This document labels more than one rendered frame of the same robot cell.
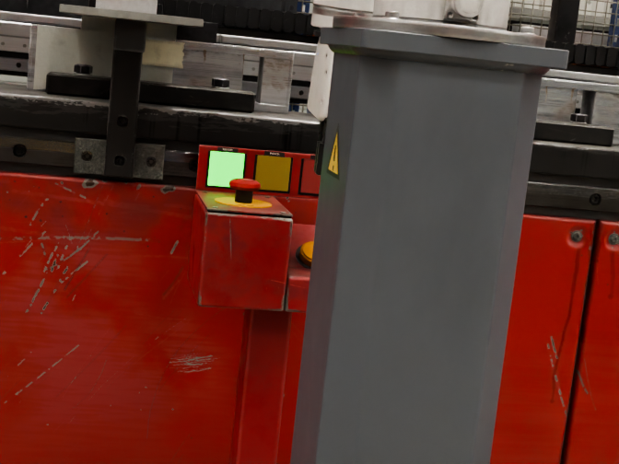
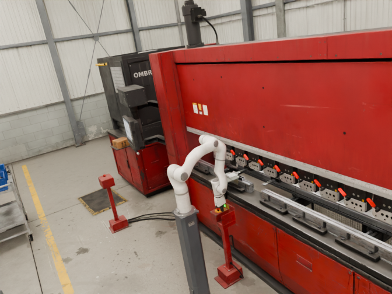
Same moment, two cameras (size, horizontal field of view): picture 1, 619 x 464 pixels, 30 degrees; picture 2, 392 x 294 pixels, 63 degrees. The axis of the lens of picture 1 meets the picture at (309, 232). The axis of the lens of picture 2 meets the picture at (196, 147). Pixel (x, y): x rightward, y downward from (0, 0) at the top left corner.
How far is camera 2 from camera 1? 2.92 m
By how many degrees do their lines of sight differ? 70
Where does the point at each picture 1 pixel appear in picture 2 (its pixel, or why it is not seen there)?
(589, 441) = (281, 262)
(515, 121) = (181, 223)
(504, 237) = (183, 233)
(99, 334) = not seen: hidden behind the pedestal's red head
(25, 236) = not seen: hidden behind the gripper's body
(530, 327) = (270, 239)
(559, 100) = (281, 203)
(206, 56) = (240, 182)
